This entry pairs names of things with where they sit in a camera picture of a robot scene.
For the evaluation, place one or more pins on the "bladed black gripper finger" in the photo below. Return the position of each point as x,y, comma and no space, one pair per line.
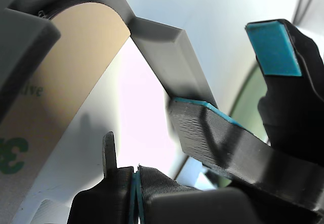
101,203

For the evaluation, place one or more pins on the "ribbed black gripper finger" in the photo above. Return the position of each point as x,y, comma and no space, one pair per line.
157,181

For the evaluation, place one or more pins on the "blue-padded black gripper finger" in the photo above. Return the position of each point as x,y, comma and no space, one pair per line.
291,107
215,138

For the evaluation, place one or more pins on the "tan protective film green print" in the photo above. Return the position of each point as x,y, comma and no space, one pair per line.
76,57

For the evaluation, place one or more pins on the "green rounded mat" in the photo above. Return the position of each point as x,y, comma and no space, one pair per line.
249,107

